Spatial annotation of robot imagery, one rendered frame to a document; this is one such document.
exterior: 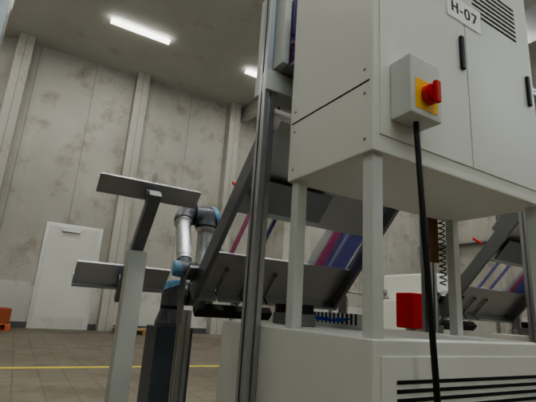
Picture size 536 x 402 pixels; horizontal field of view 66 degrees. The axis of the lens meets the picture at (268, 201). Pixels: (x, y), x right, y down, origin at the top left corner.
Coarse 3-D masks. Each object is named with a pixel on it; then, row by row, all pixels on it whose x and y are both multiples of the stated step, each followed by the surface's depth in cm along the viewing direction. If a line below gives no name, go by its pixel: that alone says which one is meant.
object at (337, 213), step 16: (288, 144) 139; (272, 160) 140; (288, 160) 142; (272, 176) 143; (272, 192) 142; (288, 192) 145; (320, 192) 155; (240, 208) 146; (272, 208) 146; (288, 208) 148; (320, 208) 154; (336, 208) 162; (352, 208) 165; (384, 208) 171; (320, 224) 163; (336, 224) 166; (352, 224) 170
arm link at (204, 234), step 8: (200, 208) 224; (208, 208) 226; (216, 208) 229; (200, 216) 223; (208, 216) 224; (216, 216) 225; (192, 224) 224; (200, 224) 222; (208, 224) 222; (216, 224) 227; (200, 232) 223; (208, 232) 223; (200, 240) 221; (208, 240) 221; (200, 248) 219; (200, 256) 218; (192, 280) 213; (192, 304) 210
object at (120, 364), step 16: (128, 256) 140; (144, 256) 142; (128, 272) 139; (144, 272) 141; (128, 288) 138; (128, 304) 137; (128, 320) 136; (128, 336) 135; (112, 352) 135; (128, 352) 134; (112, 368) 131; (128, 368) 133; (112, 384) 130; (128, 384) 132; (112, 400) 129
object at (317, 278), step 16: (224, 256) 155; (240, 256) 158; (224, 272) 159; (240, 272) 162; (272, 272) 168; (304, 272) 175; (320, 272) 179; (336, 272) 182; (208, 288) 161; (224, 288) 164; (240, 288) 167; (272, 288) 173; (304, 288) 181; (320, 288) 184; (336, 288) 188
